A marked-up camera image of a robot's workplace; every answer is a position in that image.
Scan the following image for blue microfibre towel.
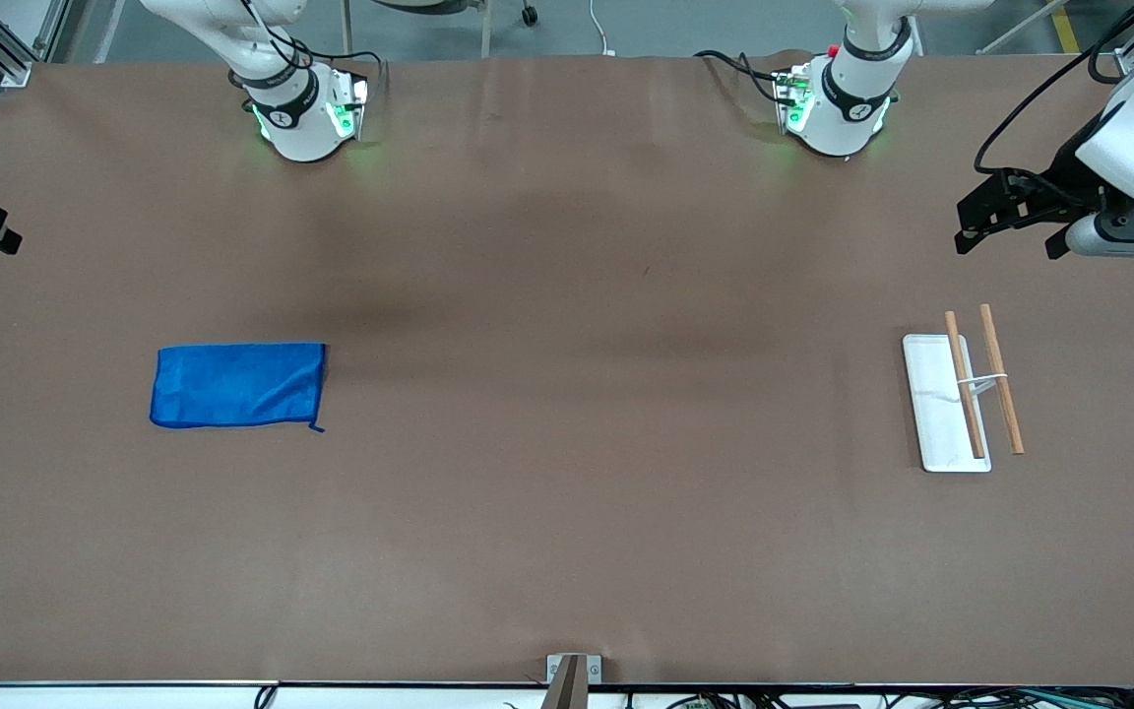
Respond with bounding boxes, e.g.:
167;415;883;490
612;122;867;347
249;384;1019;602
150;342;329;433

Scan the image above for white towel rack wooden rods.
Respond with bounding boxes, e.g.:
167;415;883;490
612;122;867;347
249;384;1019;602
902;303;1026;474

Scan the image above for brown table cover sheet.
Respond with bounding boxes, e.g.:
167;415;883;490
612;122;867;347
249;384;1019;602
0;49;1134;687

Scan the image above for office chair base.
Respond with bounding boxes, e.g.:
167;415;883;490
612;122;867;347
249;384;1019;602
341;0;539;60

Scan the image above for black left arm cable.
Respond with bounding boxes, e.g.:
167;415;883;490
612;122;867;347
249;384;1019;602
976;0;1134;198

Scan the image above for black base power cable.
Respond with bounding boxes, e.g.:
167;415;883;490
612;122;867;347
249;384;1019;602
693;49;792;105

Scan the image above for white floor cable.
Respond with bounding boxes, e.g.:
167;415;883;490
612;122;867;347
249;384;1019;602
588;0;618;56

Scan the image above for tangled cables under table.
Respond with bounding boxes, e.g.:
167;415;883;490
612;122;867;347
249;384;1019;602
252;685;1134;709

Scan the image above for small metal table bracket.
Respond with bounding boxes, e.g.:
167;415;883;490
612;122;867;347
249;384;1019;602
545;653;603;685

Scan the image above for brown camera pole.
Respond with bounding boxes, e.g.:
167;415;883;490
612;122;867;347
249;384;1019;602
539;655;590;709

